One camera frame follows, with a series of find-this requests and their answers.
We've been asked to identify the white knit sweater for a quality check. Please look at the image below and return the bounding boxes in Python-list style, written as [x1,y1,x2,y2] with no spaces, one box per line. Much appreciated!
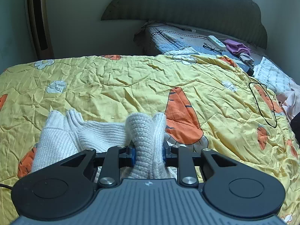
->
[31,109,177,179]

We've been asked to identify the yellow carrot print quilt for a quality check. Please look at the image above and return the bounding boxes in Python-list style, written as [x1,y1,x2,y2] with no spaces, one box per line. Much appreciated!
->
[1,55,299,224]

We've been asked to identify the pink garment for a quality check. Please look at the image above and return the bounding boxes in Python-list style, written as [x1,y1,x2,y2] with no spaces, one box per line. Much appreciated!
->
[277,89,299,122]

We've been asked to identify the black charger block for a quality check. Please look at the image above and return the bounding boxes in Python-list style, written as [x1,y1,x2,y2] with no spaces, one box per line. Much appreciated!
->
[243,66,254,76]

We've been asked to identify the purple cloth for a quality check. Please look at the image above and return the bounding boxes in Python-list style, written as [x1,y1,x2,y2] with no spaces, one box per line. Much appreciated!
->
[223,39,251,56]

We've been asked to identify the black eyeglasses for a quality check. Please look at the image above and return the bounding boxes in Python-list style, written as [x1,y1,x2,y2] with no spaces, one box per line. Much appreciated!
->
[202,43,222,54]

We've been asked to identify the white remote control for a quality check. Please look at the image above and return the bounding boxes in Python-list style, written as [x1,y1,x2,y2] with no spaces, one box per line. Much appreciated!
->
[208,35,226,51]

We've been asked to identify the blue grey patterned bedsheet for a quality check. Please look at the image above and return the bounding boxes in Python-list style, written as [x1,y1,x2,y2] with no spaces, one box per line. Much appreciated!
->
[134,21,299,95]

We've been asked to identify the dark green padded headboard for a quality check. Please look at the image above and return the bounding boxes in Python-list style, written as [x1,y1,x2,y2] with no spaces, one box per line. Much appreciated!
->
[101,0,267,49]

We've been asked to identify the gold tower air conditioner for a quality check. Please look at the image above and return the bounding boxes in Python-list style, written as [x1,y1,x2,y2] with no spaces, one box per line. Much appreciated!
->
[25,0,54,60]

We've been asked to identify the black cable on quilt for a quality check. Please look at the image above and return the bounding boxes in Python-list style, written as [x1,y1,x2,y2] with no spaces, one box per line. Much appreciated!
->
[248,76,278,129]

